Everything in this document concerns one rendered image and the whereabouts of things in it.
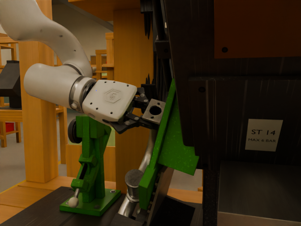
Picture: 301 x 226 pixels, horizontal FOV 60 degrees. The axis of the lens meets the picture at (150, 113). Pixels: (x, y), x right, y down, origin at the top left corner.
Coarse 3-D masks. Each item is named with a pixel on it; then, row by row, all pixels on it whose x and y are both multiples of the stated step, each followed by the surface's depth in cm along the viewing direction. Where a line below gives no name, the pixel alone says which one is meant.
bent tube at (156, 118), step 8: (152, 104) 56; (160, 104) 56; (152, 112) 58; (160, 112) 57; (152, 120) 54; (160, 120) 54; (152, 136) 61; (152, 144) 62; (144, 160) 63; (144, 168) 62; (128, 200) 56; (120, 208) 56; (128, 208) 55; (128, 216) 55
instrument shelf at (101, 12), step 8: (72, 0) 76; (80, 0) 76; (88, 0) 75; (96, 0) 75; (104, 0) 75; (112, 0) 75; (120, 0) 75; (128, 0) 75; (136, 0) 75; (80, 8) 83; (88, 8) 83; (96, 8) 83; (104, 8) 83; (112, 8) 83; (120, 8) 83; (128, 8) 83; (136, 8) 83; (96, 16) 93; (104, 16) 93; (112, 16) 93
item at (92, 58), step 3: (90, 57) 1100; (93, 57) 1098; (102, 57) 1090; (105, 57) 1088; (90, 60) 1102; (93, 60) 1099; (102, 60) 1091; (105, 60) 1089; (93, 63) 1101; (102, 63) 1093; (105, 63) 1090; (93, 69) 1103; (102, 69) 1096; (105, 69) 1093; (93, 72) 1105; (93, 75) 1107; (93, 78) 1108; (96, 78) 1106; (102, 78) 1101; (105, 78) 1098
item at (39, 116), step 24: (48, 0) 99; (120, 24) 85; (24, 48) 97; (48, 48) 100; (120, 48) 86; (144, 48) 84; (24, 72) 98; (120, 72) 87; (144, 72) 85; (24, 96) 99; (24, 120) 100; (48, 120) 102; (24, 144) 101; (48, 144) 102; (120, 144) 90; (144, 144) 88; (48, 168) 102; (120, 168) 91
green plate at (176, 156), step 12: (168, 96) 45; (168, 108) 45; (168, 120) 47; (168, 132) 47; (180, 132) 47; (156, 144) 47; (168, 144) 47; (180, 144) 47; (156, 156) 47; (168, 156) 48; (180, 156) 47; (192, 156) 46; (156, 168) 50; (180, 168) 47; (192, 168) 47
